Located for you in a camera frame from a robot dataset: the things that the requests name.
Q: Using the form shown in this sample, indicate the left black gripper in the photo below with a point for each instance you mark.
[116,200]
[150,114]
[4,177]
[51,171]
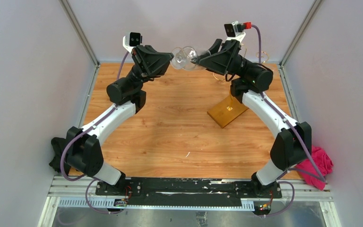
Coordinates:
[149,64]

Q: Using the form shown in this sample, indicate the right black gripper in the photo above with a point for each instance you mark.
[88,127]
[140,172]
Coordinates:
[221,63]

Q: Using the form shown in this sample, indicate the clear wine glass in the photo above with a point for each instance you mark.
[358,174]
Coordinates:
[188,57]

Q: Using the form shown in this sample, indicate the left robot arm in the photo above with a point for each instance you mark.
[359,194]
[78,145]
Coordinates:
[83,149]

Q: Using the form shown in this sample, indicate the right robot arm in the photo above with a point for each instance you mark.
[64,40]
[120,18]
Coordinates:
[250,80]

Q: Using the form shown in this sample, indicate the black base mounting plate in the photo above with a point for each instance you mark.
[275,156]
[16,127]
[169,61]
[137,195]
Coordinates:
[188,192]

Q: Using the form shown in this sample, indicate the pink cloth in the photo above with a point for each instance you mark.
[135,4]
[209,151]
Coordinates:
[323,163]

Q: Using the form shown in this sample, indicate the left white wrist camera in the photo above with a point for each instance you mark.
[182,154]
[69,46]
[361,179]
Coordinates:
[132,40]

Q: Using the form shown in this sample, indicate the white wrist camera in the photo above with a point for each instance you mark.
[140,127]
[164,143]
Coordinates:
[132,40]
[235,31]

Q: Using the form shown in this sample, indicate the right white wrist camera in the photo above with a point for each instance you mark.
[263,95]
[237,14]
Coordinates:
[235,31]

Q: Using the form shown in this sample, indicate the gold wire glass rack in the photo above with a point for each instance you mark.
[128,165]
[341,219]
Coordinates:
[226,111]

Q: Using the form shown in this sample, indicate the aluminium frame rail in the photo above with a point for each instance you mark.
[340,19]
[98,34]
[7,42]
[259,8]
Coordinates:
[75,204]

